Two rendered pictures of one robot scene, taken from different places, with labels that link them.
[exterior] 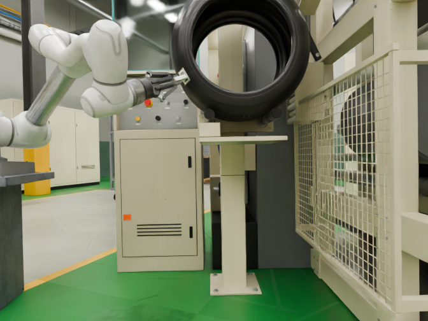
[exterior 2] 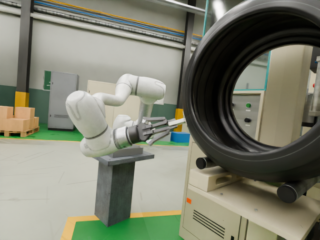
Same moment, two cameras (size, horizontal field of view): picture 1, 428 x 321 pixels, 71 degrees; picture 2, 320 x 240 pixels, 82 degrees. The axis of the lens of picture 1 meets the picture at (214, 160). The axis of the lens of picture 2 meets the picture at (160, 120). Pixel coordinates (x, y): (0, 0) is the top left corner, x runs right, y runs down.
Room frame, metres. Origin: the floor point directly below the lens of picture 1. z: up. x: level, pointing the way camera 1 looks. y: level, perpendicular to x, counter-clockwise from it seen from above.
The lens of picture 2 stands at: (0.68, -0.40, 1.09)
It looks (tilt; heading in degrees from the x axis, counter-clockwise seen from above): 3 degrees down; 50
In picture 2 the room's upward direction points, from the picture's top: 6 degrees clockwise
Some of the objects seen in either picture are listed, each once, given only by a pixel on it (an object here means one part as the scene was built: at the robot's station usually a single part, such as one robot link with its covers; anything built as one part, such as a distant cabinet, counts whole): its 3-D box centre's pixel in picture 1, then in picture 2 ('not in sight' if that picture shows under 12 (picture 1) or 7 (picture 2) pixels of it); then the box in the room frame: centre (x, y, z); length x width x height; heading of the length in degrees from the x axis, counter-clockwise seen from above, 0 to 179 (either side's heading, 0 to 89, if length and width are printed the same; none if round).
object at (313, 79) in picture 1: (304, 95); not in sight; (1.65, -0.50, 1.05); 0.20 x 0.15 x 0.30; 0
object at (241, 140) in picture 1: (239, 140); (255, 195); (1.42, -0.12, 0.80); 0.37 x 0.36 x 0.02; 90
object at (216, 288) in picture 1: (234, 282); not in sight; (1.68, -0.10, 0.01); 0.27 x 0.27 x 0.02; 0
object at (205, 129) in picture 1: (209, 132); (223, 173); (1.42, 0.02, 0.83); 0.36 x 0.09 x 0.06; 0
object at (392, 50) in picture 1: (327, 172); not in sight; (1.20, -0.45, 0.65); 0.90 x 0.02 x 0.70; 0
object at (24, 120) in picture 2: not in sight; (17, 119); (0.91, 6.20, 0.37); 1.23 x 0.84 x 0.75; 67
